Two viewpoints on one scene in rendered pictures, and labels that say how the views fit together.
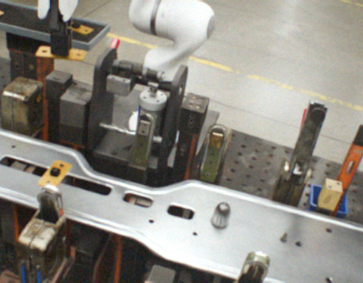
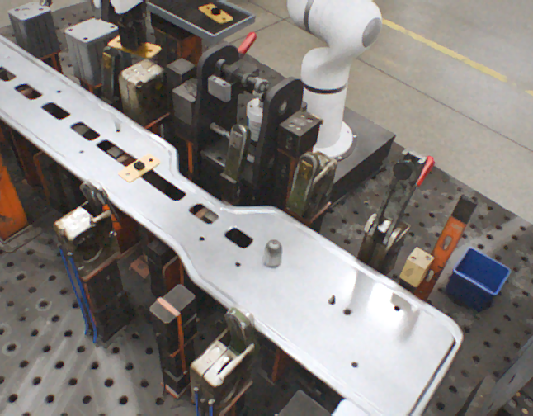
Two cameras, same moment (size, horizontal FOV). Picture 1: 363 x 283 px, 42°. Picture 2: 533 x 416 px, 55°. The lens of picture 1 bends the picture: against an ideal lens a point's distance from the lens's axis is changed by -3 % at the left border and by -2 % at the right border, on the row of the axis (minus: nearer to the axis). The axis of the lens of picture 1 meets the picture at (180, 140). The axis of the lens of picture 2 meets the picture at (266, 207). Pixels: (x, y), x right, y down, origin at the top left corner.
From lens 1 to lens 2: 0.38 m
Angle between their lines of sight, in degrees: 23
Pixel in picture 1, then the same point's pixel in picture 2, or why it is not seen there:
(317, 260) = (356, 338)
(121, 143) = not seen: hidden behind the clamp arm
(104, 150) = (211, 153)
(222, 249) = (255, 290)
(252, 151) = (429, 187)
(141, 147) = (233, 158)
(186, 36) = (337, 40)
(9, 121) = (127, 104)
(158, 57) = (313, 59)
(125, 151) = not seen: hidden behind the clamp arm
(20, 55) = (162, 35)
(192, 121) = (290, 143)
